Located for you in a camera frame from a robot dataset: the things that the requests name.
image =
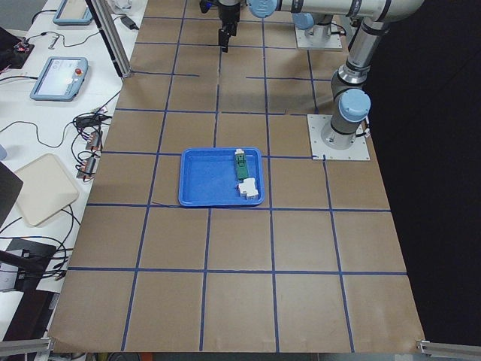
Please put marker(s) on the black power adapter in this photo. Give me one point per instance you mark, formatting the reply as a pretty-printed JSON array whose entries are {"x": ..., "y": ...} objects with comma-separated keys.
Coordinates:
[{"x": 129, "y": 23}]

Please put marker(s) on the white circuit breaker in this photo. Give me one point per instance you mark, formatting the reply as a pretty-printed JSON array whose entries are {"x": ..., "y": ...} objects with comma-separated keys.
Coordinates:
[{"x": 248, "y": 189}]

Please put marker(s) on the aluminium frame post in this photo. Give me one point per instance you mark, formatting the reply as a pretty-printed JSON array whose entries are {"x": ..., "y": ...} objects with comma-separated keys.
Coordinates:
[{"x": 105, "y": 24}]

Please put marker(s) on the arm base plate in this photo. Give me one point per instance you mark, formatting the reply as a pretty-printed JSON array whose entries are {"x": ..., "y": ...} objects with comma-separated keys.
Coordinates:
[
  {"x": 319, "y": 38},
  {"x": 327, "y": 144}
]

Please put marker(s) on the blue plastic tray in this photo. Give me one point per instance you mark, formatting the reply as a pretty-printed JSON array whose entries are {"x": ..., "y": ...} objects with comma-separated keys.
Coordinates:
[{"x": 208, "y": 177}]

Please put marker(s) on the teach pendant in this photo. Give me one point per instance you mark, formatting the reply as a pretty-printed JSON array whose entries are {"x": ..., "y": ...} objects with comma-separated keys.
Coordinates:
[
  {"x": 61, "y": 79},
  {"x": 72, "y": 13}
]

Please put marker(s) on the near teach pendant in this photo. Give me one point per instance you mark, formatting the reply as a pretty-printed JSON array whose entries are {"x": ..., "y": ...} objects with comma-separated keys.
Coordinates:
[{"x": 61, "y": 79}]

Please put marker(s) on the green terminal block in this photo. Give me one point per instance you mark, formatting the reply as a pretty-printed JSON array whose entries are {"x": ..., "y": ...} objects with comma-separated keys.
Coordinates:
[{"x": 240, "y": 163}]

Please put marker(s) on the far teach pendant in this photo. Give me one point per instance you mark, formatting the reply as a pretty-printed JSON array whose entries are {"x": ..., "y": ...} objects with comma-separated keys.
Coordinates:
[{"x": 72, "y": 13}]

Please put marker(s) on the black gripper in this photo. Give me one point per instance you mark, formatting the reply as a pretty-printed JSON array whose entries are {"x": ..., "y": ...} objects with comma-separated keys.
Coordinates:
[{"x": 228, "y": 14}]

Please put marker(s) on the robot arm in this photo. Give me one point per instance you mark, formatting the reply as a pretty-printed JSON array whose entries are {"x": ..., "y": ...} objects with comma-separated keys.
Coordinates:
[
  {"x": 314, "y": 24},
  {"x": 352, "y": 104}
]

